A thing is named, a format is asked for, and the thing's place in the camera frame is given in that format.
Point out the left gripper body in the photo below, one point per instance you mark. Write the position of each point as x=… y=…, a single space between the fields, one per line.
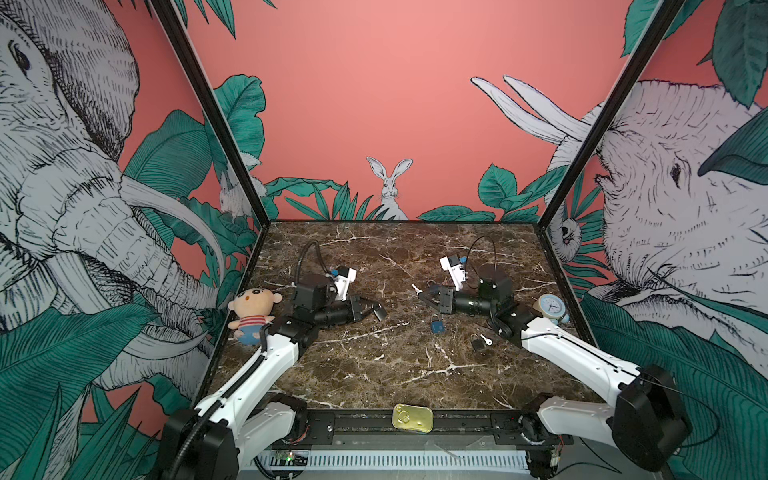
x=354 y=311

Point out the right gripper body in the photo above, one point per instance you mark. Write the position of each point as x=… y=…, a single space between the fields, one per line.
x=450 y=305

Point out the grey padlock with key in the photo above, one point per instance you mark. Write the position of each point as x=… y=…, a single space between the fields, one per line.
x=380 y=312

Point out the blue padlock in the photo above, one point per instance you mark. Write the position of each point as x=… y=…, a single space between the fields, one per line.
x=437 y=325

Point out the black padlock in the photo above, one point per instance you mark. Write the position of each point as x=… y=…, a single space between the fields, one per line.
x=480 y=343

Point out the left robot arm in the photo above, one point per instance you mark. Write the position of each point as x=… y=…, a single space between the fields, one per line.
x=229 y=428

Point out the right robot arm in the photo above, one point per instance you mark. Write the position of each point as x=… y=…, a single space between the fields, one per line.
x=640 y=413

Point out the plush doll toy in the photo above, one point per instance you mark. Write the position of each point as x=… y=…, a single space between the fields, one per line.
x=253 y=309

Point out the small round clock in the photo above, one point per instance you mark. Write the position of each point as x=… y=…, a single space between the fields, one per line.
x=552 y=307

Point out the gold tin can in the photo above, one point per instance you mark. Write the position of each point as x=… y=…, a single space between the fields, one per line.
x=411 y=418

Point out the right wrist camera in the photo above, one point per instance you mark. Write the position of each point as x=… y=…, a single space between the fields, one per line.
x=455 y=266

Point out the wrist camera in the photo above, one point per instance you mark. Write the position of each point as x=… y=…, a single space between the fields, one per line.
x=455 y=266
x=342 y=278

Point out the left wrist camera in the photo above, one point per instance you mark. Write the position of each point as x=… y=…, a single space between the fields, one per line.
x=342 y=278

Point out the white perforated rail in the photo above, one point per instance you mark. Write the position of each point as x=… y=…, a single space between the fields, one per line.
x=392 y=460

